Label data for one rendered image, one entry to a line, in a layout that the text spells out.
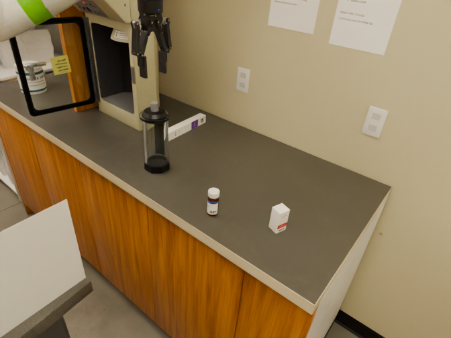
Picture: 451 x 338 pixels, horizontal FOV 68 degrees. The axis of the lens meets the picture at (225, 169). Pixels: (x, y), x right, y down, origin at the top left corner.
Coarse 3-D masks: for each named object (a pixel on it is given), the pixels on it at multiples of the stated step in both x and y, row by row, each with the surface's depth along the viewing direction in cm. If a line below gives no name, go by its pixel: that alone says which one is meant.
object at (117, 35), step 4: (112, 32) 143; (116, 32) 141; (120, 32) 140; (124, 32) 140; (112, 36) 143; (116, 36) 141; (120, 36) 140; (124, 36) 140; (116, 40) 141; (120, 40) 140; (124, 40) 140
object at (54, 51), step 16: (32, 32) 133; (48, 32) 137; (64, 32) 142; (80, 32) 146; (32, 48) 136; (48, 48) 140; (64, 48) 144; (80, 48) 149; (32, 64) 139; (48, 64) 143; (64, 64) 147; (80, 64) 152; (48, 80) 146; (64, 80) 150; (80, 80) 155; (32, 96) 144; (48, 96) 149; (64, 96) 154; (80, 96) 159
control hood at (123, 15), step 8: (96, 0) 121; (104, 0) 117; (112, 0) 119; (120, 0) 122; (128, 0) 124; (104, 8) 124; (112, 8) 121; (120, 8) 123; (128, 8) 125; (112, 16) 128; (120, 16) 124; (128, 16) 127
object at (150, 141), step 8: (168, 112) 121; (152, 120) 114; (160, 120) 115; (144, 128) 118; (152, 128) 116; (160, 128) 117; (144, 136) 120; (152, 136) 118; (160, 136) 119; (144, 144) 122; (152, 144) 120; (160, 144) 121; (144, 152) 125; (152, 152) 122; (160, 152) 123; (168, 152) 127; (152, 160) 124; (160, 160) 124; (168, 160) 129
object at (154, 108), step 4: (152, 104) 115; (156, 104) 115; (148, 108) 119; (152, 108) 116; (156, 108) 116; (160, 108) 120; (144, 112) 116; (148, 112) 116; (152, 112) 116; (156, 112) 116; (160, 112) 117; (164, 112) 117; (144, 116) 115; (148, 116) 115; (152, 116) 115; (156, 116) 115; (160, 116) 115; (164, 116) 117
